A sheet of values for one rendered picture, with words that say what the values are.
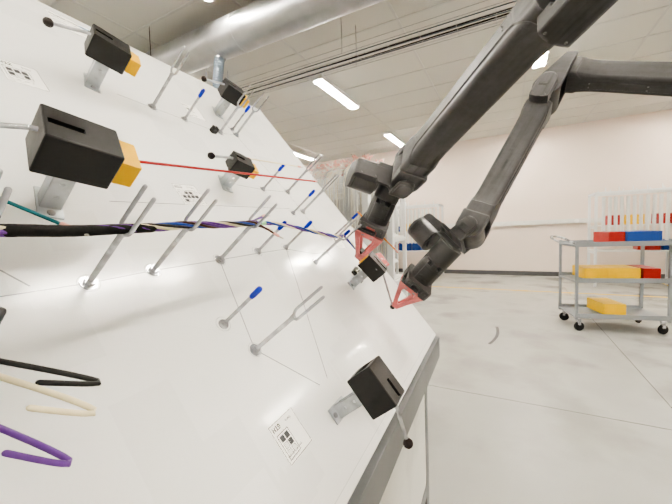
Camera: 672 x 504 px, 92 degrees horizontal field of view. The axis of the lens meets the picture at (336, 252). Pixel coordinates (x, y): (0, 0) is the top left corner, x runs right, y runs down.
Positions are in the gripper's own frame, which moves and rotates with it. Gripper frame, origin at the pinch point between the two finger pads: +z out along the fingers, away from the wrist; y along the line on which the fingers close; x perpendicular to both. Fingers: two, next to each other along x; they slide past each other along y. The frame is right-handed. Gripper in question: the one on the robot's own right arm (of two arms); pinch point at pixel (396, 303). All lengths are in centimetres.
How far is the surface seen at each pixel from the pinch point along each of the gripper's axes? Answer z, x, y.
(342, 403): 1.4, -3.6, 36.5
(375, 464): 4.6, 5.4, 38.3
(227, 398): 1, -17, 48
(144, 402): 0, -23, 55
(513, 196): -48, 193, -779
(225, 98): -12, -68, -9
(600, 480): 38, 139, -69
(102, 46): -16, -69, 26
